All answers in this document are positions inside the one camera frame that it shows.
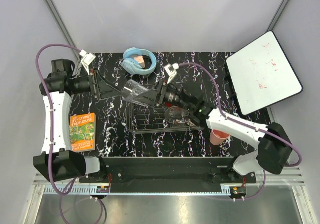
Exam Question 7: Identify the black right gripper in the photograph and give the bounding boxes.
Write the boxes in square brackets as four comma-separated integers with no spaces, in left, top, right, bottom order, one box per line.
[134,79,194,111]

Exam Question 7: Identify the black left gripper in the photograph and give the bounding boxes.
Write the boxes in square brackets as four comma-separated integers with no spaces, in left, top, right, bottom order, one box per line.
[72,67,123,100]

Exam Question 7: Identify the clear drinking glass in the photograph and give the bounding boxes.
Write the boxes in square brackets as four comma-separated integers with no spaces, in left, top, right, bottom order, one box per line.
[122,79,149,106]

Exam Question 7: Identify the clear glass plate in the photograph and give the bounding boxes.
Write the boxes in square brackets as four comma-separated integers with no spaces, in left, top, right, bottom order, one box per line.
[164,106,190,127]

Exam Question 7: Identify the pink plastic cup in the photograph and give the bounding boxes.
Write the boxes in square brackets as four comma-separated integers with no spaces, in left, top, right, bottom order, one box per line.
[210,129,230,146]

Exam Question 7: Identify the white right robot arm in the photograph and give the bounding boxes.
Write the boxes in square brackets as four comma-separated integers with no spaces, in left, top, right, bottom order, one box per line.
[132,82,293,183]

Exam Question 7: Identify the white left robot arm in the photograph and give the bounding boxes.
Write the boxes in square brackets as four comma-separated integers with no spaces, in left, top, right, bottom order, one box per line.
[33,59,121,182]

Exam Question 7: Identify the light blue headphones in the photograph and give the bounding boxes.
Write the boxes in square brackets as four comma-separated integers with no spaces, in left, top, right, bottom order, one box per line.
[121,47,157,75]

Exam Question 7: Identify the pink wooden cube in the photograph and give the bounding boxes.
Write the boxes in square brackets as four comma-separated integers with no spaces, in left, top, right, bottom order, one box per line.
[133,55,146,69]

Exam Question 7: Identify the orange children's book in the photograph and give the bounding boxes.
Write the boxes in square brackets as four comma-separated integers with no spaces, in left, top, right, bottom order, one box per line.
[69,113,96,152]

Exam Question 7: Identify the white whiteboard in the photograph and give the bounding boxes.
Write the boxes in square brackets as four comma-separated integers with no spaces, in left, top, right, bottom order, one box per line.
[226,31,304,115]

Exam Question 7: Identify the metal wire dish rack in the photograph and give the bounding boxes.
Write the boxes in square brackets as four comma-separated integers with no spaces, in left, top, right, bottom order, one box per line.
[126,81,208,134]

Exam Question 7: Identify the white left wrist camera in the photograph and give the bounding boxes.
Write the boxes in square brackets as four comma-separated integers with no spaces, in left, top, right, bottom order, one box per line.
[79,49,96,75]

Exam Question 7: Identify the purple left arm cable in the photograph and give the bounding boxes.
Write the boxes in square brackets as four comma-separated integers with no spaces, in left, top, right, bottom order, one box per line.
[36,43,107,222]

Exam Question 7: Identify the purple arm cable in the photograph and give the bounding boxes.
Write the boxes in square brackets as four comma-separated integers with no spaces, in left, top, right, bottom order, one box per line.
[174,62,303,202]
[36,43,107,222]

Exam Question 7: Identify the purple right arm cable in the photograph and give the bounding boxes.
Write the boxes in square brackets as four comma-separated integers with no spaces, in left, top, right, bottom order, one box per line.
[174,62,303,202]

